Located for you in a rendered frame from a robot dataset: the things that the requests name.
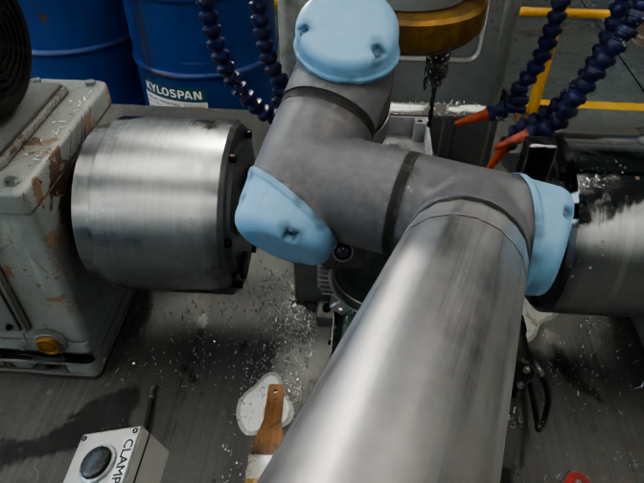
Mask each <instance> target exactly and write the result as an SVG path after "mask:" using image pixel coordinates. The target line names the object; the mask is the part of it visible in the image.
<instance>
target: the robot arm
mask: <svg viewBox="0 0 644 483"><path fill-rule="evenodd" d="M293 47H294V53H295V55H296V58H297V60H296V64H295V67H294V69H293V72H292V74H291V76H290V79H289V81H288V83H287V87H286V89H285V91H284V94H283V96H282V101H281V103H280V105H279V107H278V110H277V112H276V114H275V117H274V119H273V121H272V124H271V126H270V128H269V131H268V133H267V135H266V137H265V139H264V143H263V145H262V147H261V150H260V152H259V154H258V157H257V159H256V161H255V164H254V166H252V167H250V169H249V171H248V176H247V179H246V182H245V184H244V187H243V190H242V192H241V197H240V199H239V206H238V208H237V211H236V214H235V224H236V227H237V229H238V231H239V232H240V233H241V234H242V236H243V237H244V238H245V239H246V240H247V241H248V242H250V243H252V244H253V245H255V246H256V247H258V248H260V249H262V250H263V251H264V252H267V253H269V254H271V255H273V256H276V257H278V258H281V259H284V260H287V261H290V262H293V263H297V264H300V263H302V264H305V265H322V266H324V267H325V268H328V269H343V270H360V269H362V268H363V266H364V263H365V251H366V250H369V251H372V252H376V253H379V254H382V255H386V256H390V258H389V259H388V261H387V263H386V264H385V266H384V268H383V269H382V271H381V273H380V275H379V277H378V279H377V280H376V281H375V283H374V284H373V286H372V288H371V289H370V291H369V293H368V295H367V296H366V298H365V300H364V301H363V303H362V305H361V306H360V308H359V310H358V311H357V313H356V316H355V317H354V319H353V321H352V322H351V324H350V326H349V327H348V329H347V331H346V333H345V334H344V335H343V337H342V338H341V340H340V342H339V343H338V345H337V347H336V348H335V350H334V352H333V354H332V356H331V358H330V359H329V361H328V363H327V364H326V366H325V368H324V370H323V371H322V373H321V375H320V376H319V378H318V380H317V381H316V383H315V385H314V386H313V388H312V390H311V391H310V393H309V395H308V396H307V398H306V400H305V401H304V403H303V405H302V406H301V408H300V410H299V412H298V413H297V415H296V417H295V418H294V420H293V422H292V423H291V425H290V427H289V429H288V430H287V433H286V434H285V436H284V438H283V439H282V441H281V443H280V444H279V446H278V447H277V449H276V450H275V452H274V454H273V455H272V457H271V459H270V460H269V462H268V464H267V466H266V467H265V469H264V471H263V473H262V475H261V476H260V478H259V480H258V481H257V483H500V477H501V470H502V463H503V455H504V448H505V441H506V433H507V425H508V419H509V411H510V404H511V397H512V389H513V382H514V374H515V367H516V360H517V352H518V339H519V331H520V324H521V317H522V310H523V302H524V294H526V295H531V296H539V295H543V294H545V292H547V291H548V290H549V289H550V288H551V286H552V284H553V282H554V280H555V278H556V276H557V274H558V271H559V268H560V266H561V263H562V260H563V257H564V252H565V250H566V246H567V243H568V239H569V235H570V231H571V223H572V220H573V216H574V200H573V197H572V195H571V194H570V192H569V191H567V190H566V189H564V188H562V187H560V186H556V185H552V184H549V183H545V182H541V181H538V180H535V179H532V178H530V177H529V176H528V175H527V174H525V173H521V172H512V173H508V172H501V171H497V170H492V169H488V168H484V167H479V166H475V165H472V164H467V163H463V162H459V161H454V160H450V159H447V158H442V157H438V156H434V155H429V154H425V153H421V152H417V151H413V150H408V149H400V148H396V147H392V146H387V145H384V144H383V141H384V140H385V137H386V133H387V129H388V123H389V116H390V107H391V98H392V91H393V84H394V78H395V71H396V66H397V64H398V62H399V59H400V53H401V51H400V46H399V23H398V19H397V16H396V15H395V13H394V11H393V9H392V8H391V6H390V5H389V4H388V3H387V2H386V1H385V0H310V1H309V2H308V3H307V4H306V5H305V6H304V7H303V9H302V10H301V11H300V13H299V15H298V18H297V21H296V27H295V39H294V43H293Z"/></svg>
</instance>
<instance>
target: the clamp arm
mask: <svg viewBox="0 0 644 483"><path fill-rule="evenodd" d="M557 149H558V145H557V143H556V141H555V139H554V137H542V136H526V137H525V138H524V141H523V145H522V148H521V152H520V156H519V159H518V162H517V168H516V173H525V174H527V175H528V176H529V177H530V178H532V179H535V180H538V181H541V182H545V183H546V182H547V179H548V176H549V174H550V171H551V168H552V165H553V162H554V159H555V156H556V153H557Z"/></svg>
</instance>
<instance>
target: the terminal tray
mask: <svg viewBox="0 0 644 483"><path fill-rule="evenodd" d="M427 122H428V118H427V117H405V116H389V123H388V129H387V133H386V137H385V140H384V141H383V144H384V145H387V146H392V147H396V148H400V149H407V150H413V151H417V152H421V153H425V154H429V155H433V151H432V145H431V138H430V131H429V127H427V126H426V123H427ZM412 142H413V144H412V145H411V146H410V145H409V144H411V143H412ZM414 144H415V146H414ZM417 145H418V146H419V147H418V146H417ZM421 147H423V148H422V150H420V149H421Z"/></svg>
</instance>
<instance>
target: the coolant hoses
mask: <svg viewBox="0 0 644 483"><path fill-rule="evenodd" d="M628 1H630V0H615V1H614V2H613V3H611V4H609V11H610V16H608V17H606V18H605V20H604V24H605V30H603V31H600V33H599V34H598V37H599V42H600V43H595V44H594V45H593V46H592V48H591V50H592V56H588V57H587V58H586V59H585V63H586V66H585V68H580V70H579V71H578V72H577V74H578V77H577V79H573V80H572V81H571V82H570V83H569V88H564V89H563V90H562V91H561V92H560V93H561V95H560V96H559V98H558V97H554V98H552V99H551V100H550V104H549V105H546V104H544V105H543V106H541V107H540V111H539V113H537V112H533V113H531V114H530V115H529V117H528V119H525V118H521V119H519V120H518V122H517V125H516V126H514V125H511V126H509V127H508V131H509V133H508V136H505V135H504V136H503V137H502V138H501V139H500V142H499V143H497V144H495V145H494V149H495V150H496V152H495V154H494V156H493V157H492V159H491V160H490V162H489V163H488V165H487V166H486V168H488V169H492V168H493V167H494V166H495V165H496V164H497V163H498V162H499V161H500V160H501V159H502V158H503V157H504V156H505V155H506V154H507V153H508V152H509V151H511V150H515V149H516V148H517V147H518V144H521V143H523V141H524V138H525V137H526V136H546V137H553V136H555V134H556V130H560V129H562V128H563V129H565V128H567V126H568V125H569V122H568V120H569V119H571V118H572V117H576V116H577V114H578V112H579V110H578V108H577V107H579V106H580V105H581V104H585V103H586V101H587V97H586V95H587V94H588V93H589V92H594V90H595V88H596V85H595V82H596V81H598V80H599V79H601V80H603V79H604V78H605V76H606V72H605V69H608V68H609V67H611V66H614V65H615V63H616V61H617V60H616V58H615V56H618V55H619V54H621V52H622V53H625V52H626V50H627V48H628V47H627V45H626V42H628V41H629V40H631V39H632V38H636V36H637V34H638V31H637V29H636V28H637V27H639V26H640V25H641V24H642V23H644V0H632V2H633V4H631V3H629V2H628ZM195 3H196V4H198V6H199V8H200V9H201V10H202V12H200V13H199V14H198V19H199V20H201V21H202V23H203V25H205V26H204V27H203V28H202V34H203V35H206V37H207V38H208V39H209V40H208V41H207V42H206V45H207V48H208V49H210V50H211V51H212V52H213V53H212V54H211V58H212V61H213V62H215V63H216V64H217V65H218V67H217V71H218V74H220V75H222V76H223V77H224V79H223V83H224V85H225V86H229V87H231V88H232V90H231V93H232V95H233V96H234V97H239V98H240V103H241V105H243V106H248V111H249V112H250V114H254V115H258V119H259V120H260V121H261V122H265V121H266V120H267V122H268V123H269V124H270V125H271V124H272V121H273V119H274V117H275V114H276V112H277V110H278V108H275V109H273V108H272V106H271V105H269V104H265V102H264V100H262V99H261V98H256V92H254V91H253V90H248V84H247V83H246V82H245V81H241V78H242V76H241V74H240V73H239V72H235V68H236V65H235V63H234V61H230V60H229V58H230V55H231V54H230V52H229V50H227V49H224V45H225V44H226V41H225V38H224V37H222V36H220V32H222V27H221V26H220V24H217V20H218V18H219V14H218V12H217V11H214V7H215V4H216V3H217V1H216V0H195ZM550 5H552V11H549V12H548V13H547V15H546V17H547V18H548V22H549V23H546V24H544V25H543V27H542V30H543V34H544V35H543V36H540V37H539V39H538V43H539V48H537V49H535V50H534V51H533V53H532V54H533V56H534V59H531V60H529V61H528V62H527V64H526V65H527V70H522V71H521V72H520V73H519V79H518V80H514V81H513V83H512V86H511V88H510V92H511V94H510V95H508V96H507V99H506V101H507V103H505V102H503V101H501V102H498V104H497V105H496V106H492V105H491V104H487V107H485V108H484V109H483V110H481V111H478V112H476V113H474V114H472V115H470V116H467V117H465V118H463V119H460V120H458V121H455V122H454V123H455V126H456V127H460V126H464V125H468V124H473V123H478V122H482V121H491V122H493V121H495V120H496V117H502V118H503V119H505V118H507V117H508V116H509V112H510V113H515V112H517V113H520V114H525V112H526V110H527V108H526V107H525V106H526V105H527V104H528V103H529V101H530V99H529V98H528V97H527V96H526V94H527V93H528V91H529V88H528V86H529V85H531V84H535V83H536V82H537V80H538V79H537V77H536V76H537V75H538V74H539V73H543V72H544V70H545V68H546V67H545V66H544V63H545V62H547V61H548V60H550V59H551V57H552V54H551V53H550V51H551V50H552V49H553V48H555V47H556V46H557V44H558V40H557V39H556V37H557V36H558V35H560V34H561V33H562V32H563V27H562V26H561V24H562V23H563V22H564V20H566V19H567V13H566V12H565V10H566V8H567V6H568V5H571V0H551V1H550ZM248 8H249V9H250V10H252V12H253V13H254V14H253V15H252V16H251V23H253V24H254V26H255V27H256V28H255V29H254V30H253V35H254V36H256V37H257V39H258V40H259V41H258V42H256V48H257V49H258V50H259V51H260V52H261V54H260V62H263V63H264V65H266V68H265V69H264V71H265V73H266V74H267V75H268V74H269V76H270V77H272V79H271V80H270V81H271V84H272V85H277V87H275V88H273V89H272V94H273V96H274V98H272V99H271V103H272V104H274V105H278V106H279V105H280V103H281V101H282V96H283V94H284V91H285V89H286V87H287V85H288V75H287V74H286V73H282V64H281V62H277V61H276V58H277V56H278V55H277V53H276V52H275V51H272V47H273V46H274V41H273V39H270V35H271V33H272V31H271V28H270V27H268V26H267V22H268V21H269V16H268V14H266V13H265V10H266V9H267V2H266V1H265V0H252V1H250V2H249V5H248ZM624 16H625V18H624ZM523 94H524V95H523Z"/></svg>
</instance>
